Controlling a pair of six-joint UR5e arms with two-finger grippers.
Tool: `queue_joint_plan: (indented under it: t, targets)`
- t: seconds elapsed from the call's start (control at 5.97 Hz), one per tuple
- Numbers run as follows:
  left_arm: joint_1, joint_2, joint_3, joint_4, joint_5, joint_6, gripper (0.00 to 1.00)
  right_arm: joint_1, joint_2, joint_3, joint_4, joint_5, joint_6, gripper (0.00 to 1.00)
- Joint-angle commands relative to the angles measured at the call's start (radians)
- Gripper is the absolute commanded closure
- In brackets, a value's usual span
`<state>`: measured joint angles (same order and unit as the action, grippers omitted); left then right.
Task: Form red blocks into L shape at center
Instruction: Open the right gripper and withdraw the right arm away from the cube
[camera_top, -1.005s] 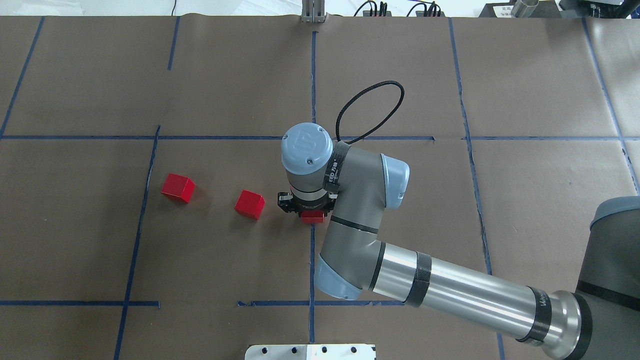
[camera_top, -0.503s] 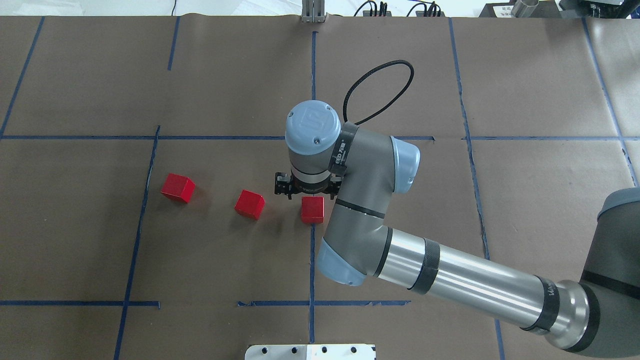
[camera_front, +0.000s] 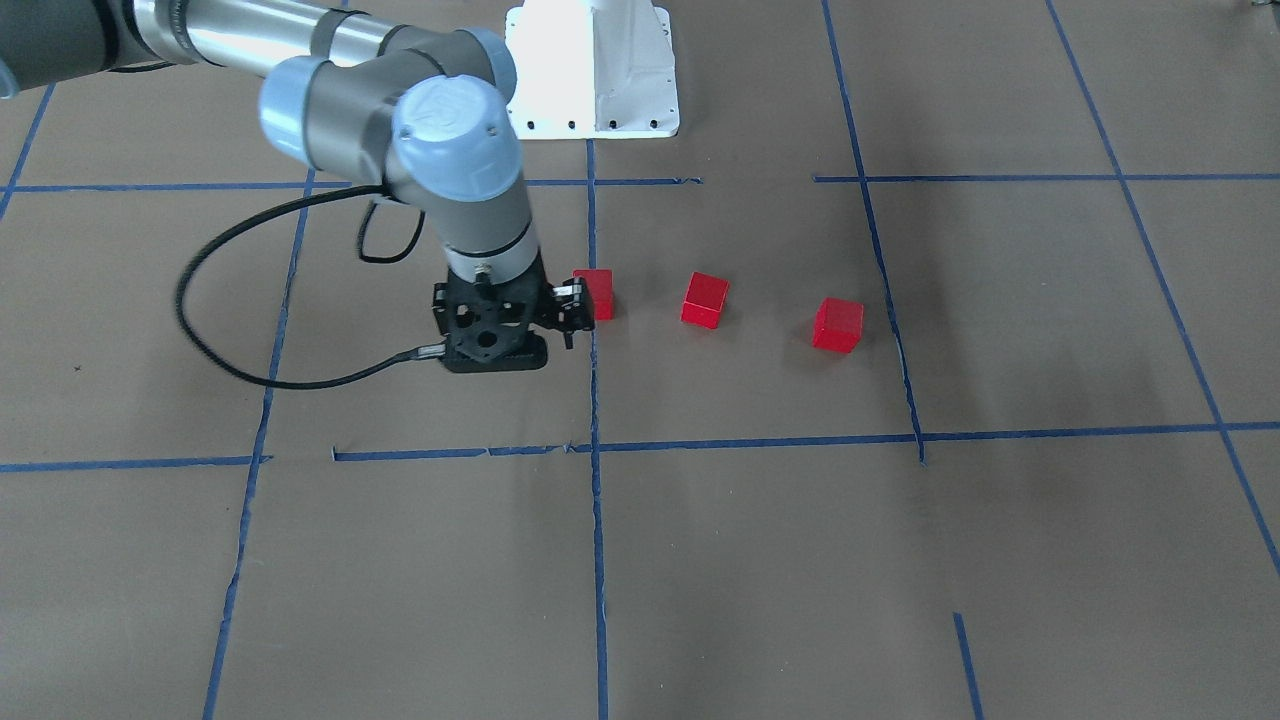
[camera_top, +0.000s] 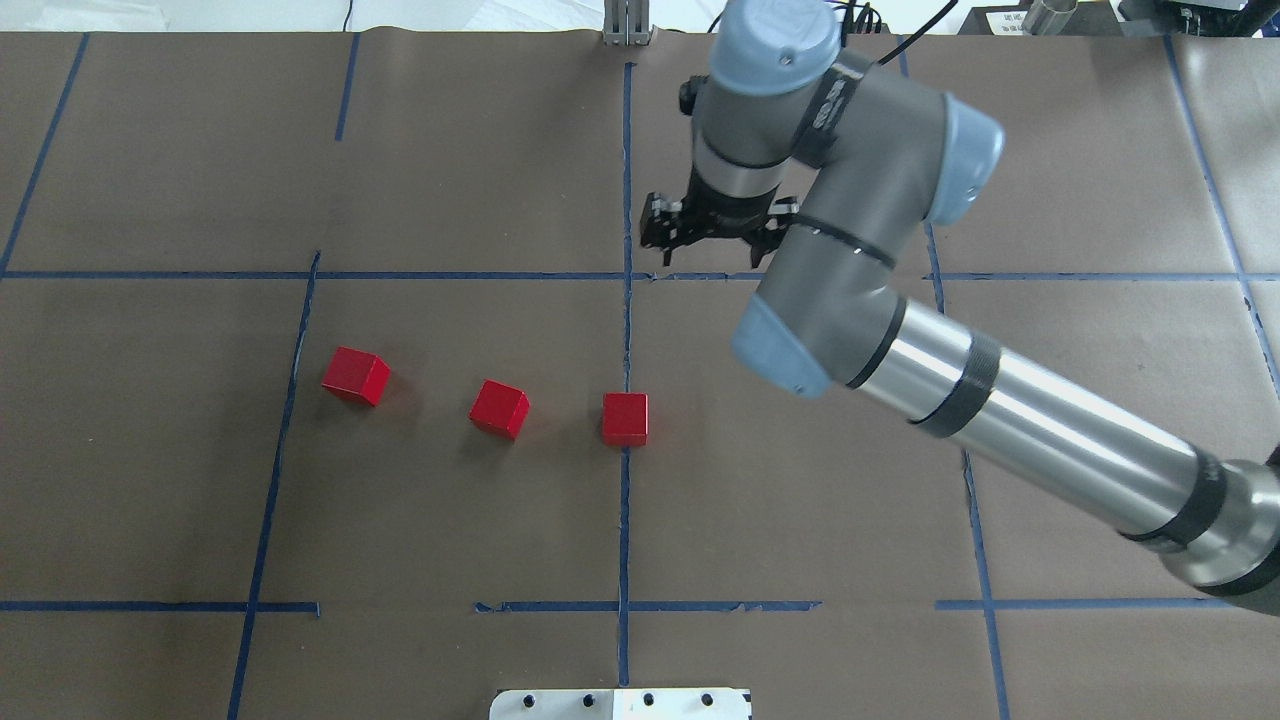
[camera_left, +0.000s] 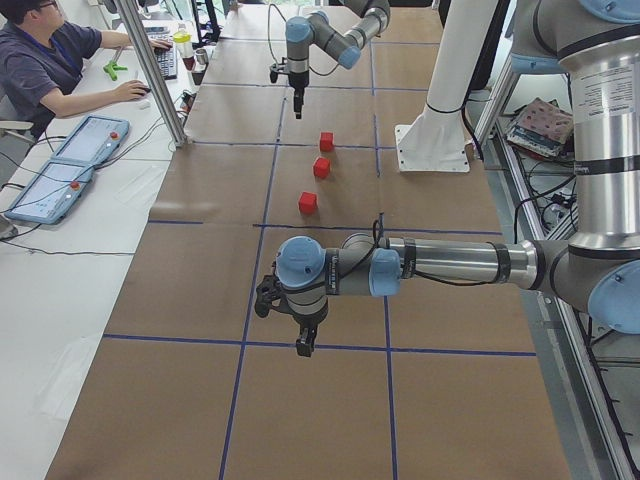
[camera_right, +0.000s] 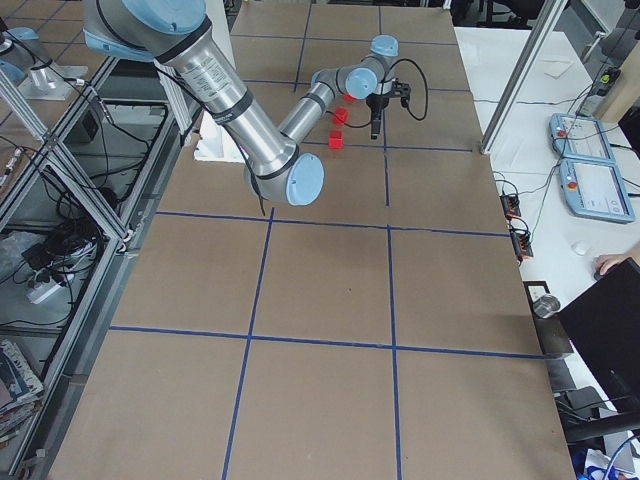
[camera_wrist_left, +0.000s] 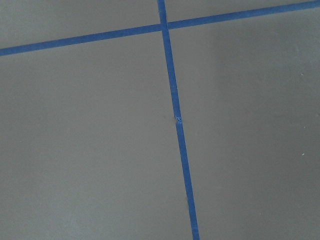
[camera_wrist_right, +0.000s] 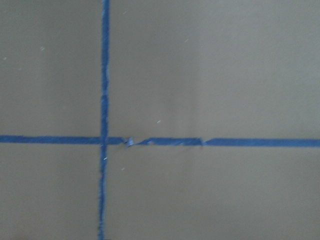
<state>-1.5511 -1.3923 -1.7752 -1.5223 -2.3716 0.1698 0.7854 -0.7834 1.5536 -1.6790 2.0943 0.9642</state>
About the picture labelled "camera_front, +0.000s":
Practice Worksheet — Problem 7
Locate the white camera stand base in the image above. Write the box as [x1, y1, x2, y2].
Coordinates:
[504, 1, 681, 141]

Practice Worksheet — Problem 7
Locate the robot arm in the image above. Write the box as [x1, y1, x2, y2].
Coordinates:
[1, 1, 595, 365]

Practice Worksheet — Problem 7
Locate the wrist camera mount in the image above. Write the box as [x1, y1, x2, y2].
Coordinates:
[431, 274, 550, 374]

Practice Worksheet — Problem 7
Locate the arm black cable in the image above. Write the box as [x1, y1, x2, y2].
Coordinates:
[175, 184, 451, 391]

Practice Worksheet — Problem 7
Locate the red block middle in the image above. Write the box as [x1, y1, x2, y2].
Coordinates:
[680, 272, 731, 331]

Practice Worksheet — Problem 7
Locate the red block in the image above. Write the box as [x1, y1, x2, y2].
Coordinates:
[810, 297, 865, 354]
[680, 272, 731, 331]

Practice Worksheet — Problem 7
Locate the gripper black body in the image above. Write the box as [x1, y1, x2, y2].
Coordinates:
[480, 255, 558, 340]

